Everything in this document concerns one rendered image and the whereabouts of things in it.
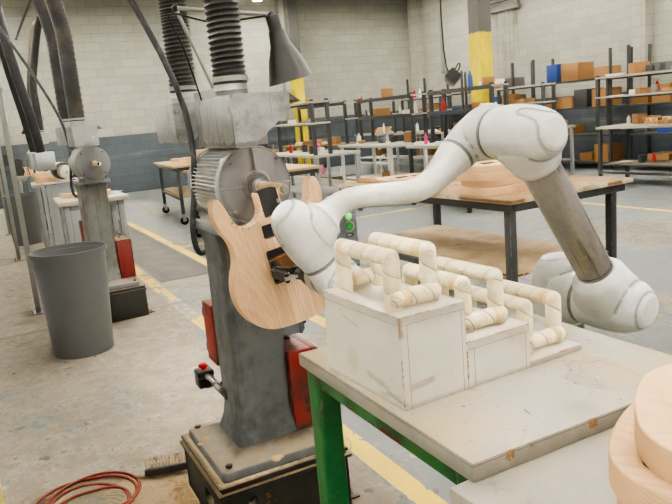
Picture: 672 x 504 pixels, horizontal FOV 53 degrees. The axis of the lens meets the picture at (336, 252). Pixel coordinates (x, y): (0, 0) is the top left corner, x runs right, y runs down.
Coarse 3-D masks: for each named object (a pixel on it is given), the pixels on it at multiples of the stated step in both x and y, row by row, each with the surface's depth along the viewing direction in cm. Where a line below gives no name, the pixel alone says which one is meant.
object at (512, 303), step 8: (472, 288) 150; (480, 288) 149; (472, 296) 149; (480, 296) 147; (504, 296) 142; (512, 296) 141; (504, 304) 141; (512, 304) 139; (520, 304) 137; (528, 304) 137
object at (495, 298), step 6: (486, 282) 133; (492, 282) 132; (498, 282) 132; (492, 288) 132; (498, 288) 132; (492, 294) 132; (498, 294) 132; (492, 300) 133; (498, 300) 132; (492, 306) 133; (498, 306) 133
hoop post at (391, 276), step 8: (384, 264) 119; (392, 264) 118; (384, 272) 119; (392, 272) 119; (384, 280) 120; (392, 280) 119; (400, 280) 120; (384, 288) 120; (392, 288) 119; (400, 288) 120; (384, 296) 121
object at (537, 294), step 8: (504, 280) 154; (504, 288) 152; (512, 288) 150; (520, 288) 148; (528, 288) 146; (536, 288) 145; (520, 296) 148; (528, 296) 146; (536, 296) 144; (544, 296) 142; (552, 296) 141; (560, 296) 142
